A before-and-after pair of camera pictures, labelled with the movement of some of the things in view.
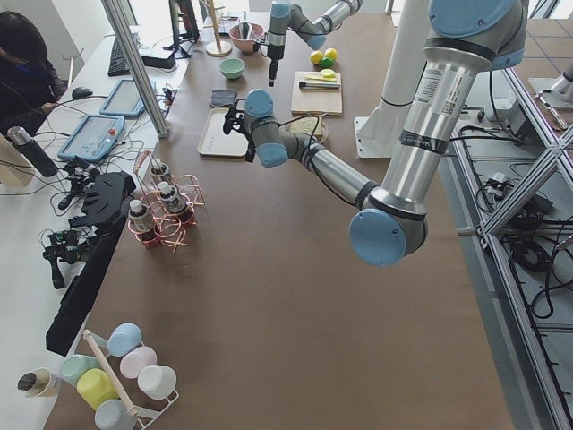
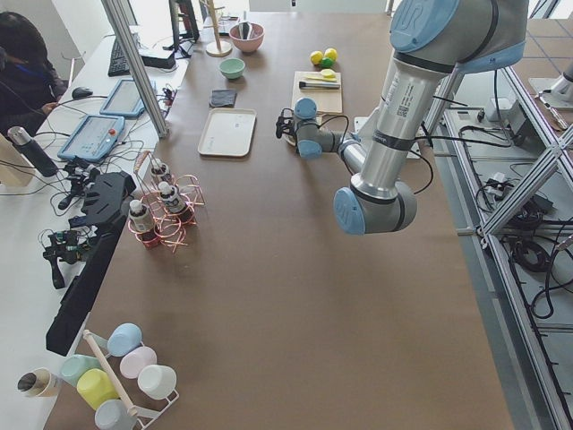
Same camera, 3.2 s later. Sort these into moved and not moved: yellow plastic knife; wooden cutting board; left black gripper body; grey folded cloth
Moved: left black gripper body
Not moved: grey folded cloth; yellow plastic knife; wooden cutting board
